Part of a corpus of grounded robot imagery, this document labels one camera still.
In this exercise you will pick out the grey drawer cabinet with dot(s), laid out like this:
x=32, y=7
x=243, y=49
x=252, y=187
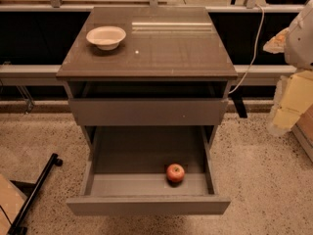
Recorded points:
x=168, y=53

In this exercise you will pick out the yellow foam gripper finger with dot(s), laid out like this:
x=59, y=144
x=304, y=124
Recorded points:
x=293, y=97
x=277, y=43

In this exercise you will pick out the black metal bar stand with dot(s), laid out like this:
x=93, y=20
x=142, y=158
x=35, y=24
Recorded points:
x=15, y=228

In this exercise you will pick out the closed grey top drawer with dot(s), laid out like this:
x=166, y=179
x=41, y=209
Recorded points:
x=140, y=112

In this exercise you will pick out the open grey middle drawer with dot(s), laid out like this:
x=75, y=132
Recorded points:
x=126, y=173

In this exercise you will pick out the grey metal railing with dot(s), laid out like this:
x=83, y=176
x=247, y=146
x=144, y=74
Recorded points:
x=45, y=75

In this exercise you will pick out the wooden board at left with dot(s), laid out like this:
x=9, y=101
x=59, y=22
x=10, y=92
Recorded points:
x=11, y=201

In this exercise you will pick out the cardboard box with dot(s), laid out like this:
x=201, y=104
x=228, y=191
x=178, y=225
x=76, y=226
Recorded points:
x=303, y=131

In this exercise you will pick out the white paper bowl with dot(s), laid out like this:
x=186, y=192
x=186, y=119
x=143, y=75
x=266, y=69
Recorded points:
x=106, y=37

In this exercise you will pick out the red apple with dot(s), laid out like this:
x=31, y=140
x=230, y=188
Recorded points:
x=175, y=173

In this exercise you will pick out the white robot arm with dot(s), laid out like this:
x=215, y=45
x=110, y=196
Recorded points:
x=299, y=41

